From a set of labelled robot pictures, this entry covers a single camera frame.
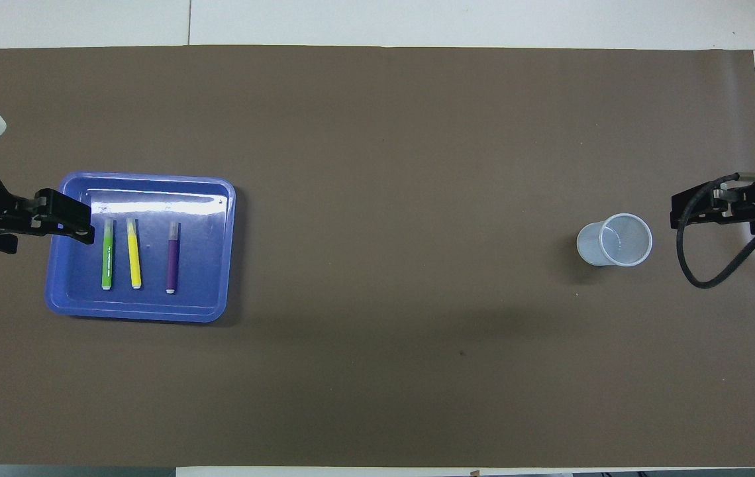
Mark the green marker pen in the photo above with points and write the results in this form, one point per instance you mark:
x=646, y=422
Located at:
x=107, y=265

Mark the translucent mesh pen cup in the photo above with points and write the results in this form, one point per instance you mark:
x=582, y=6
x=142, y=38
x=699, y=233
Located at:
x=616, y=242

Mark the yellow marker pen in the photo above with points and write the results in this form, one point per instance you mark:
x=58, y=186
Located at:
x=134, y=262

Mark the purple marker pen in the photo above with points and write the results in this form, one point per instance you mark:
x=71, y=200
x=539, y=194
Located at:
x=172, y=262

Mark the blue plastic tray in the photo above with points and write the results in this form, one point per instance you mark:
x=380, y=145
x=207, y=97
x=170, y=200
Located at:
x=205, y=298

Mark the brown paper table mat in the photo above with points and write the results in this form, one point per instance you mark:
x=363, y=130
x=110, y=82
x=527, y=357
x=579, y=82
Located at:
x=377, y=371

